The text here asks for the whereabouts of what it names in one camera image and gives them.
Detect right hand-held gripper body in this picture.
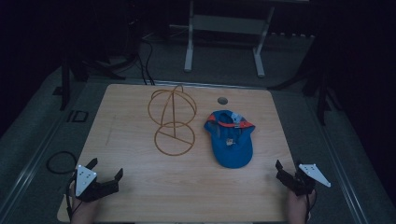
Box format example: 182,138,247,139
276,163,332,197

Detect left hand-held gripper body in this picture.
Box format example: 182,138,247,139
75,164,120,203

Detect blue cap with orange band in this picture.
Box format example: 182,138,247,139
203,109,257,170

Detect gold wire hat stand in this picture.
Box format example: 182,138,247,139
147,83,198,157

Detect person's right hand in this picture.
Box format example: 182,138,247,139
287,189,318,224

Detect person's left hand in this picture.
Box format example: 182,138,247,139
69,181,101,224

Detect black tripod stand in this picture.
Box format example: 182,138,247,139
266,36,344,127
51,0,148,112

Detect white metal stand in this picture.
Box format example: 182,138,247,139
169,0,276,79

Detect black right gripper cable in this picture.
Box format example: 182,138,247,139
304,191,318,222

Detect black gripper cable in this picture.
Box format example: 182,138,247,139
304,191,318,222
64,175,82,220

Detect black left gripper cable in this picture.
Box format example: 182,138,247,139
64,175,82,220

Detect black looped floor cable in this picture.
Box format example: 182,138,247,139
46,150,78,175

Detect black rectangular floor bracket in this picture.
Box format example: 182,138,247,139
65,109,90,124

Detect black hanging cables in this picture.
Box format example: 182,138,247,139
135,34,157,87

